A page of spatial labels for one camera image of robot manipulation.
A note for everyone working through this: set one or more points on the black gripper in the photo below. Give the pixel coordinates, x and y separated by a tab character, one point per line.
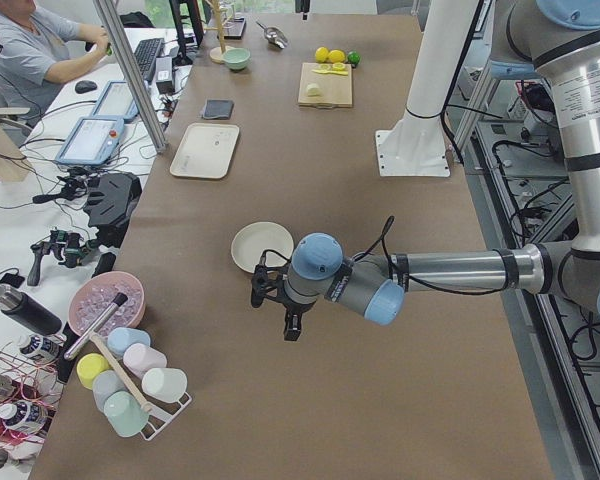
296	308

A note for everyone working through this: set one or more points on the pale cream bun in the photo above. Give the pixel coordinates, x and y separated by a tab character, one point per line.
313	90

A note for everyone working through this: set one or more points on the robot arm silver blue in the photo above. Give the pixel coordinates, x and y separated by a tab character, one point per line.
556	40

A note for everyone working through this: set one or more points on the cream rectangular tray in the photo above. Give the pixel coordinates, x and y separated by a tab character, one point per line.
205	151

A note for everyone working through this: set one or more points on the cream round plate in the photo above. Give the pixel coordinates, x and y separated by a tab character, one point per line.
252	240

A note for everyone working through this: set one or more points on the white cup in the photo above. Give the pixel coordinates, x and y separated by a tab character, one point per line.
165	384

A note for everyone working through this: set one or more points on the pink cup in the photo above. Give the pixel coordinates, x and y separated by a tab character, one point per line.
140	358

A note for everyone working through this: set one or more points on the white cup rack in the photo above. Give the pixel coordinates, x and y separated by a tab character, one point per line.
160	418

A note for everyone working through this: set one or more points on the blue cup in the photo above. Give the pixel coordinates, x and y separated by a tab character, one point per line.
121	338

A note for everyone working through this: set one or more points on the metal black-tipped muddler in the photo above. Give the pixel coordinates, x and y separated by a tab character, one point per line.
119	300

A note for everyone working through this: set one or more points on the mint green cup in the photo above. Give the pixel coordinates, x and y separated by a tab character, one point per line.
125	414

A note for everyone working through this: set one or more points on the grey cup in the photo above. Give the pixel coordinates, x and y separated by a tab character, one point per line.
104	386

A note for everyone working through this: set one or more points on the pink bowl with ice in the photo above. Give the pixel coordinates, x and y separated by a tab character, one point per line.
98	293

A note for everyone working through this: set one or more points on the yellow cup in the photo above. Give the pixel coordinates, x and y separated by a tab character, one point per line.
89	367

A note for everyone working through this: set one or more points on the black device case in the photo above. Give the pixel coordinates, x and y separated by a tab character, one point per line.
111	200

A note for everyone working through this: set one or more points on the grey folded cloth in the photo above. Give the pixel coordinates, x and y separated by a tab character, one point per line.
217	109

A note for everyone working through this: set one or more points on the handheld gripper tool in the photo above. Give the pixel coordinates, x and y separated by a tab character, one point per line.
65	246

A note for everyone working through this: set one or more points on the wooden cutting board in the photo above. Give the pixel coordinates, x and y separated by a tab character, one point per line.
337	91

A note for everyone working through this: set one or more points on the blue teach pendant near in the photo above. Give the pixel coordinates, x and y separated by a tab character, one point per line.
92	141

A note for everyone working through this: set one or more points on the blue teach pendant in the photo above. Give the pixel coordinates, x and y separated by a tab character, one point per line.
116	100
92	141

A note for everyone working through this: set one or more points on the yellow lemon slice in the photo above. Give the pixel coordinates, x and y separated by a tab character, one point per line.
338	68

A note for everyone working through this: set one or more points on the mint green bowl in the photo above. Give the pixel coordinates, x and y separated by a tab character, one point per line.
236	59

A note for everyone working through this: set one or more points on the black thermos bottle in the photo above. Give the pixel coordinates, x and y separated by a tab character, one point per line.
28	312

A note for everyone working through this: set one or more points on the black power adapter box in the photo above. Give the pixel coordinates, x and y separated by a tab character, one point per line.
164	75

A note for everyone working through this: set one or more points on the yellow lemon left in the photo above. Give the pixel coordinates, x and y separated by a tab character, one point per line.
321	54

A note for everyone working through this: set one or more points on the yellow lemon right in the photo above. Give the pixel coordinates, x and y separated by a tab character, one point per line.
336	56

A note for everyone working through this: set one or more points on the blue teach pendant far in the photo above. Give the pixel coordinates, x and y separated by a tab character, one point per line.
116	100

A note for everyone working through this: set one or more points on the wooden mug tree stand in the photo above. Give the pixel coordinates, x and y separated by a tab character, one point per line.
217	53

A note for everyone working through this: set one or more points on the green lime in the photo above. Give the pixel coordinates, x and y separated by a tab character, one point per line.
353	58

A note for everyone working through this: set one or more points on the metal scoop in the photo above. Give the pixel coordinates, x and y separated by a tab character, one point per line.
273	35

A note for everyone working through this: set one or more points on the black keyboard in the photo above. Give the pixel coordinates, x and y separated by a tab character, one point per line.
146	54

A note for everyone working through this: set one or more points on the black computer mouse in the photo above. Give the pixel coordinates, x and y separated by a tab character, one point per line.
85	86

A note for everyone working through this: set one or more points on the seated person grey shirt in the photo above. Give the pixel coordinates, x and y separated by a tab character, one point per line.
41	52

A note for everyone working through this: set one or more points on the wooden rack handle stick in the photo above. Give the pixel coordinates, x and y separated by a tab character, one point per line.
124	377

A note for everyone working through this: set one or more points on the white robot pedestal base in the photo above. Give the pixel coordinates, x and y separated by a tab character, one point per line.
415	146

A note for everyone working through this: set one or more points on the aluminium frame post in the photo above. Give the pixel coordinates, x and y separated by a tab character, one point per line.
124	54

